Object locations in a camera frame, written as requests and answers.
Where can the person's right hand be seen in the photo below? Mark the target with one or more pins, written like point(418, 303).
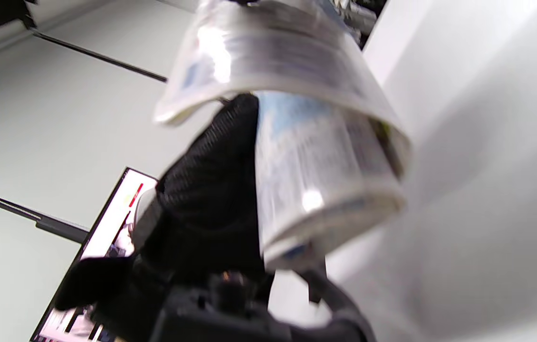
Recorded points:
point(202, 204)

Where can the colourful world map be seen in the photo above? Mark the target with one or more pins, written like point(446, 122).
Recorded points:
point(325, 166)

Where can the grey right hand controller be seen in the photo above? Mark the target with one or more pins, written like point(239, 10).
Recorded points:
point(144, 204)

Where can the computer monitor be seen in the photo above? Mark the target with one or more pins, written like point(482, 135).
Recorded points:
point(107, 228)

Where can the black right wrist sensor box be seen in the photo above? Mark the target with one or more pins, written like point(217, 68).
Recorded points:
point(202, 318)

